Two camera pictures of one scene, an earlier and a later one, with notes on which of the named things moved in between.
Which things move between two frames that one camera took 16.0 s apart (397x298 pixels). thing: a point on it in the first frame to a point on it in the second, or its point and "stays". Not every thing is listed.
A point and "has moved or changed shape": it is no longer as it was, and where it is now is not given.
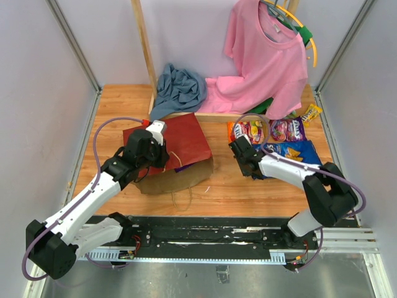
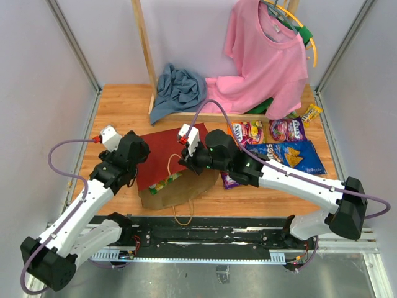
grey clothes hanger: x=273 y=10 stays
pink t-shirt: x=272 y=58 stays
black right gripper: x=243 y=172 to x=190 y=161
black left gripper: x=164 y=154 to x=107 y=156
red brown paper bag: x=190 y=162 has moved or changed shape
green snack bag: x=291 y=115 stays
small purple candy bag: x=182 y=167 to x=228 y=183
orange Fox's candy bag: x=255 y=130 stays
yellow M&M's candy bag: x=312 y=112 stays
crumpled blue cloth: x=179 y=90 stays
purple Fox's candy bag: x=288 y=129 stays
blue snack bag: x=303 y=151 stays
